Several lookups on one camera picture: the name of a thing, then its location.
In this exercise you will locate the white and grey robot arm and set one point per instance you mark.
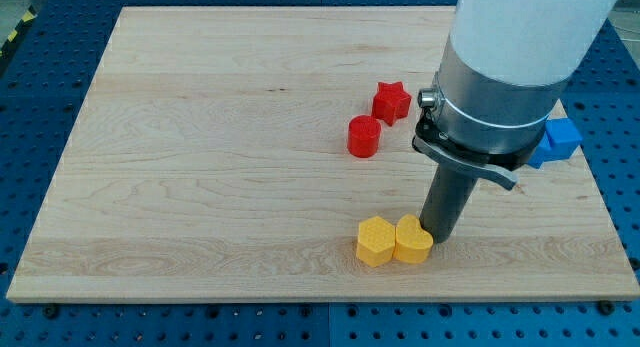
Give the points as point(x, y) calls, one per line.
point(505, 65)

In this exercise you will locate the blue block behind arm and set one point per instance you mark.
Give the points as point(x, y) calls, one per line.
point(541, 153)

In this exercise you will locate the light wooden board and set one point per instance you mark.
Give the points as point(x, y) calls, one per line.
point(208, 164)

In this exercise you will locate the red cylinder block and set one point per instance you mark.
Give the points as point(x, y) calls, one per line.
point(364, 133)

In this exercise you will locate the yellow hexagon block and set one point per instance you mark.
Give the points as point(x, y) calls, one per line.
point(375, 241)

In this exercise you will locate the red star block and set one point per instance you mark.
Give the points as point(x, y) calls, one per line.
point(391, 102)

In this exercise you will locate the yellow heart block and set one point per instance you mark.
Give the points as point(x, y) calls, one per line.
point(412, 243)

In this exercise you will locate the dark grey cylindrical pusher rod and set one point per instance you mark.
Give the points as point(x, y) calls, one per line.
point(445, 201)

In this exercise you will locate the metal quick-release clamp lever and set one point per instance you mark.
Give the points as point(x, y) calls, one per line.
point(435, 144)

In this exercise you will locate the blue cube block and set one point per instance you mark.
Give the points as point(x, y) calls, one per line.
point(564, 138)

